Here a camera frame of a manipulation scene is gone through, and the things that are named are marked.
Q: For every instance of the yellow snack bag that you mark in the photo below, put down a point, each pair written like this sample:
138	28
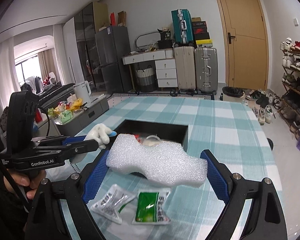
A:
75	105

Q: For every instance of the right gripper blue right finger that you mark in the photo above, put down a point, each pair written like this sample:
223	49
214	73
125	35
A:
265	219

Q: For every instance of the teal suitcase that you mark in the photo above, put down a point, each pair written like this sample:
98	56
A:
182	26

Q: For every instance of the white plush toy blue bow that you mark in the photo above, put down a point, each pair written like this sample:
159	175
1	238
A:
101	134

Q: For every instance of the white drawer desk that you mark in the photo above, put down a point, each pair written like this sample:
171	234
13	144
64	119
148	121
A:
165	67

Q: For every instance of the black paper bag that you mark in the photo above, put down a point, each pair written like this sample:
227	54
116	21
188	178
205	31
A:
165	41

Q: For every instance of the wooden door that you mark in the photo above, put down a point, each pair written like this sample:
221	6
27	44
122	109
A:
246	43

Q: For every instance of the silver suitcase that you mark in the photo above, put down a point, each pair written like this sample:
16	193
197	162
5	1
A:
206	66

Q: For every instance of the red balloon glue packet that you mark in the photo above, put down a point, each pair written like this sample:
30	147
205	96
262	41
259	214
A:
138	137

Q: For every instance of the grey side cabinet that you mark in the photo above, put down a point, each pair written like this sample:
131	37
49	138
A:
84	117

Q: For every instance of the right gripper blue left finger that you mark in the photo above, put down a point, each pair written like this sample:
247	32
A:
61	206

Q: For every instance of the woven laundry basket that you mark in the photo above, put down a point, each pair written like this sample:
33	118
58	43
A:
146	79

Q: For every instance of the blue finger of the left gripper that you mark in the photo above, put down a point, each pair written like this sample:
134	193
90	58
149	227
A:
79	147
71	140

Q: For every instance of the wooden shoe rack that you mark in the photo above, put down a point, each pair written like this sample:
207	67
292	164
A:
290	109

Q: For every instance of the beige suitcase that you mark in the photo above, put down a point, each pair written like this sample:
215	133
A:
185	67

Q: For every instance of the teal checkered tablecloth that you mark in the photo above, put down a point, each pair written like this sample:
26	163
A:
230	131

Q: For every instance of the white electric kettle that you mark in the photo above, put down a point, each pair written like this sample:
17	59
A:
83	91

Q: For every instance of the green snack bag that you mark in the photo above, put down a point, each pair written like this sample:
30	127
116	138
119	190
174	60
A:
65	116

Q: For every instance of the grey refrigerator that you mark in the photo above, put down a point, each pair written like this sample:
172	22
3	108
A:
112	45

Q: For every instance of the black cardboard box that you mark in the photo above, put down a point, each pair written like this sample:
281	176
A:
168	132

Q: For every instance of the stack of shoe boxes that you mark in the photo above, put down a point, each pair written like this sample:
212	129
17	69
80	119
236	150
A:
200	32

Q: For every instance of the person's left hand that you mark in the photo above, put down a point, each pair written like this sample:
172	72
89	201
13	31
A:
23	180

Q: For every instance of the white green small sachet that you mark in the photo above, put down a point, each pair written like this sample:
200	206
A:
112	202

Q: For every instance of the white foam block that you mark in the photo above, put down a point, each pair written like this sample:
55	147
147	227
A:
165	163

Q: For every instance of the black trash bin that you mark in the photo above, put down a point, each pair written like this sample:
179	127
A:
233	94

